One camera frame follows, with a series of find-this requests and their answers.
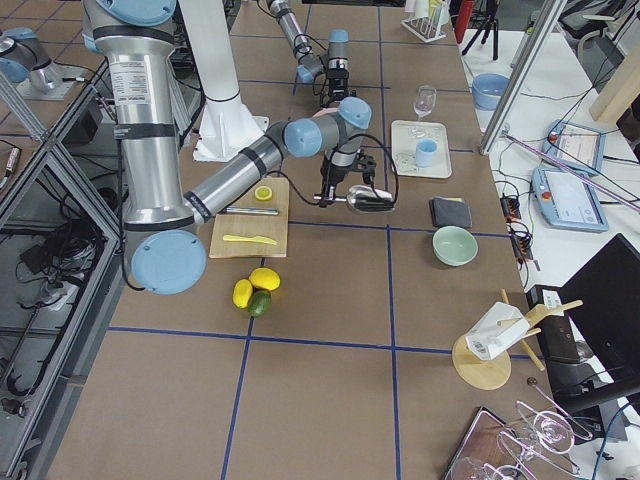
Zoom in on wooden cup stand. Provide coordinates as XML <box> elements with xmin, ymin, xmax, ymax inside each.
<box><xmin>452</xmin><ymin>289</ymin><xmax>583</xmax><ymax>390</ymax></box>

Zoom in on light green bowl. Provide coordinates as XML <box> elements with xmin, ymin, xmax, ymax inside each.
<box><xmin>432</xmin><ymin>226</ymin><xmax>479</xmax><ymax>266</ymax></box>

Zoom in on stainless steel ice scoop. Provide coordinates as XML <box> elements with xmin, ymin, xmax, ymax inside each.
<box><xmin>314</xmin><ymin>185</ymin><xmax>394</xmax><ymax>214</ymax></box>

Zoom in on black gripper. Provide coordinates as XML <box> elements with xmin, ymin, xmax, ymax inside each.
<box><xmin>318</xmin><ymin>150</ymin><xmax>395</xmax><ymax>210</ymax></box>
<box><xmin>320</xmin><ymin>68</ymin><xmax>357</xmax><ymax>108</ymax></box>

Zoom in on white carton on stand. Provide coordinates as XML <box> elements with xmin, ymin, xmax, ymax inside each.
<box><xmin>464</xmin><ymin>302</ymin><xmax>529</xmax><ymax>361</ymax></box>

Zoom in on black monitor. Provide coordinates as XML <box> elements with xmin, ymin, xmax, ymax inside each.
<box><xmin>538</xmin><ymin>233</ymin><xmax>639</xmax><ymax>413</ymax></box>

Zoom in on light blue plastic cup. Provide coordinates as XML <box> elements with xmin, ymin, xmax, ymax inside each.
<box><xmin>414</xmin><ymin>138</ymin><xmax>438</xmax><ymax>168</ymax></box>

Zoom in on clear wine glass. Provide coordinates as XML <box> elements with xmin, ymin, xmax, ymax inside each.
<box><xmin>410</xmin><ymin>85</ymin><xmax>437</xmax><ymax>138</ymax></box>

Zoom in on lemon half slice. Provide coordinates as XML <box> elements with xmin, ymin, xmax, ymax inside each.
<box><xmin>254</xmin><ymin>185</ymin><xmax>274</xmax><ymax>202</ymax></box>

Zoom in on teach pendant tablet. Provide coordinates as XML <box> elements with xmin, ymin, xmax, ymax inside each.
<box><xmin>531</xmin><ymin>167</ymin><xmax>609</xmax><ymax>233</ymax></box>

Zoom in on small yellow lemon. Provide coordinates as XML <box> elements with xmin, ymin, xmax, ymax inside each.
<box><xmin>232</xmin><ymin>278</ymin><xmax>254</xmax><ymax>309</ymax></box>

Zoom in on wooden cutting board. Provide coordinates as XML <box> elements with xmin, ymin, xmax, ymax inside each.
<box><xmin>209</xmin><ymin>177</ymin><xmax>290</xmax><ymax>259</ymax></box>

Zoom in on cream bear tray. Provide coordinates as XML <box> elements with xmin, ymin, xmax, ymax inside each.
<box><xmin>391</xmin><ymin>120</ymin><xmax>452</xmax><ymax>179</ymax></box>

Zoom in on large yellow lemon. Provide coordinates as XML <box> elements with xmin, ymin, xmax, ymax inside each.
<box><xmin>248</xmin><ymin>267</ymin><xmax>281</xmax><ymax>291</ymax></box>

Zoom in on folded grey cloth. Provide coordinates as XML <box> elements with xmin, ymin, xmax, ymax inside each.
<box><xmin>429</xmin><ymin>197</ymin><xmax>472</xmax><ymax>229</ymax></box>

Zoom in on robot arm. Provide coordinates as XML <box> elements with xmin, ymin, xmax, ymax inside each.
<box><xmin>83</xmin><ymin>1</ymin><xmax>395</xmax><ymax>295</ymax></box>
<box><xmin>266</xmin><ymin>0</ymin><xmax>357</xmax><ymax>108</ymax></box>

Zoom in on pink bowl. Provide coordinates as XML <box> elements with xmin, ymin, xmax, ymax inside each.
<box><xmin>312</xmin><ymin>108</ymin><xmax>338</xmax><ymax>118</ymax></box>

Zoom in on hanging wine glasses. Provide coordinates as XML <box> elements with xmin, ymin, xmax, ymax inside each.
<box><xmin>442</xmin><ymin>377</ymin><xmax>594</xmax><ymax>479</ymax></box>

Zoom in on white wire rack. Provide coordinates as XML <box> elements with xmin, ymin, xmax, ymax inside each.
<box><xmin>401</xmin><ymin>0</ymin><xmax>450</xmax><ymax>43</ymax></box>

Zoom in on blue bowl in background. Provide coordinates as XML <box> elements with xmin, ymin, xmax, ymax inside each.
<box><xmin>471</xmin><ymin>73</ymin><xmax>510</xmax><ymax>111</ymax></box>

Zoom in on steel muddler rod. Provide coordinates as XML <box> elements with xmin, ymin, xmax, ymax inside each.
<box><xmin>222</xmin><ymin>206</ymin><xmax>279</xmax><ymax>216</ymax></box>

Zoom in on green lime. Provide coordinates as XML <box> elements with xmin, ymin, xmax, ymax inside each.
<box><xmin>247</xmin><ymin>290</ymin><xmax>272</xmax><ymax>318</ymax></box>

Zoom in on yellow plastic knife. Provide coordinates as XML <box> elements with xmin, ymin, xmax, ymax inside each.
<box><xmin>222</xmin><ymin>234</ymin><xmax>278</xmax><ymax>245</ymax></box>

